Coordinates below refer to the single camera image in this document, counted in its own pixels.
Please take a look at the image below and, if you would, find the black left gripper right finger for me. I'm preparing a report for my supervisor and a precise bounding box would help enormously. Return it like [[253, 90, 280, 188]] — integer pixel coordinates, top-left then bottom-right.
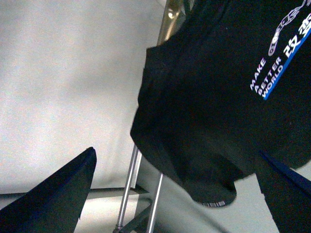
[[256, 151, 311, 233]]

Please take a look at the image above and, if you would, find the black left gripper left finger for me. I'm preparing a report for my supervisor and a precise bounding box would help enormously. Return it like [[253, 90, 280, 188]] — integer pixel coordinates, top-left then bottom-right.
[[0, 147, 97, 233]]

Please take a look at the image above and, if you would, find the black printed t-shirt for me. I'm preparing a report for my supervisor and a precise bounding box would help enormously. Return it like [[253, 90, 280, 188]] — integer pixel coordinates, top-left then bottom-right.
[[131, 0, 311, 207]]

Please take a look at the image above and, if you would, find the grey metal drying rack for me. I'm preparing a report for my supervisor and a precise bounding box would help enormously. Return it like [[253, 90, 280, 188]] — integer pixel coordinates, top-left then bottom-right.
[[114, 0, 195, 233]]

